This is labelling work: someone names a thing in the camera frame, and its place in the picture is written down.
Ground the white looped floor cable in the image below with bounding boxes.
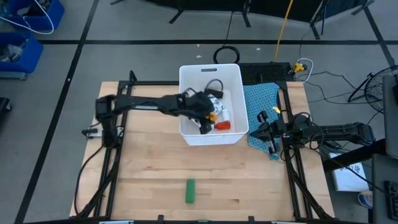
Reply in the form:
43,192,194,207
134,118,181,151
297,57,314,83

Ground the black floor fan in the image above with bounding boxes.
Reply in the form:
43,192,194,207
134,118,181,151
347,65,398,113

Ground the black keyboard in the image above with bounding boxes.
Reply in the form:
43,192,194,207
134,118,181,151
384,180,398,222

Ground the black floor object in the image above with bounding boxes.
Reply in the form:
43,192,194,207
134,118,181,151
0,96,12,121

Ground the white printed paper box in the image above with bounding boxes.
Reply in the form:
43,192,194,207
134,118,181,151
329,152,371,192

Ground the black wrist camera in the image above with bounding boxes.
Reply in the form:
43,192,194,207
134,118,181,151
203,88,224,99
272,118,286,134

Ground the long white cable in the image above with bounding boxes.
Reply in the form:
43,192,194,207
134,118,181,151
0,0,55,35

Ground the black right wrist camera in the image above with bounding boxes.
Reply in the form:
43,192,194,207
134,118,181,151
272,118,286,134

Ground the coiled black cable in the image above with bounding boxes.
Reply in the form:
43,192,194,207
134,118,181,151
213,11,241,65

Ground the blue storage bin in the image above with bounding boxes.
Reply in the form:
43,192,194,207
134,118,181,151
0,32,44,81
0,0,65,32

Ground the white blue cup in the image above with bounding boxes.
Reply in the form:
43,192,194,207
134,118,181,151
357,190,374,210

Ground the black metal table frame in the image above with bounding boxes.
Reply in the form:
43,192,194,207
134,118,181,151
74,70,335,220

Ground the grey flat panel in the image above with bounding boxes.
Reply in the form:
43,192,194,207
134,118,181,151
382,74,398,159

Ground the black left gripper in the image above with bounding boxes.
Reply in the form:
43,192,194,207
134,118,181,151
180,91,215,136

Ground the black support beam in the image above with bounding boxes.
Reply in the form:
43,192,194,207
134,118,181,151
322,138,386,172

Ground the wide black divider panel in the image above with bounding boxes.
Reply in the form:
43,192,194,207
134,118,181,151
110,0,324,29

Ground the black floor mat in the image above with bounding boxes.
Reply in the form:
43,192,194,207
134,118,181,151
238,62,295,83

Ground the yellow extension cable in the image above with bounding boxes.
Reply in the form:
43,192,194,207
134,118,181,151
272,0,295,63

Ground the small red plastic item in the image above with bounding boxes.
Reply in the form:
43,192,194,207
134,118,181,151
214,121,232,132

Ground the dark grey desk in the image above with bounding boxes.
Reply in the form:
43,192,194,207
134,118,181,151
371,154,398,224

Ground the green bandage roll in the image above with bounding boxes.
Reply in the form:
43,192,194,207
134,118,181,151
185,179,197,205

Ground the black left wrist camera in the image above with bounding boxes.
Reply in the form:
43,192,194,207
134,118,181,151
203,88,224,99

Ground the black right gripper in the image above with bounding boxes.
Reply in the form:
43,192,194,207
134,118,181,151
249,110,287,155

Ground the white Vakly printed packet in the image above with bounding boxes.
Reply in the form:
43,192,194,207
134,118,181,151
187,94,225,125

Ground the white perforated plastic basket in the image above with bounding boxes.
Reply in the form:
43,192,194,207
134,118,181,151
178,63,249,147

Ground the blue patterned cloth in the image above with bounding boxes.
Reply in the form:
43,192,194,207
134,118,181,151
243,82,283,161

